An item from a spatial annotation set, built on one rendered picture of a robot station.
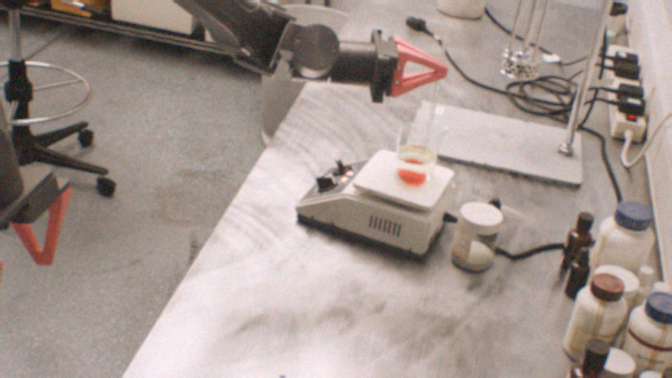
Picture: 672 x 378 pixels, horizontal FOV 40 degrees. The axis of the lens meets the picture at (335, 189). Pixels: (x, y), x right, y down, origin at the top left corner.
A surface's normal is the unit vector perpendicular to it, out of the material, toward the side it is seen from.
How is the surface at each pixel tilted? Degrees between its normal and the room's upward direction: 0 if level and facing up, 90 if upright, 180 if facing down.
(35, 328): 0
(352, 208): 90
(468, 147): 0
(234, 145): 0
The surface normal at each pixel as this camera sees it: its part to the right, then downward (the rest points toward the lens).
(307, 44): 0.10, -0.02
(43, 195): 0.97, 0.04
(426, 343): 0.11, -0.85
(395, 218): -0.39, 0.44
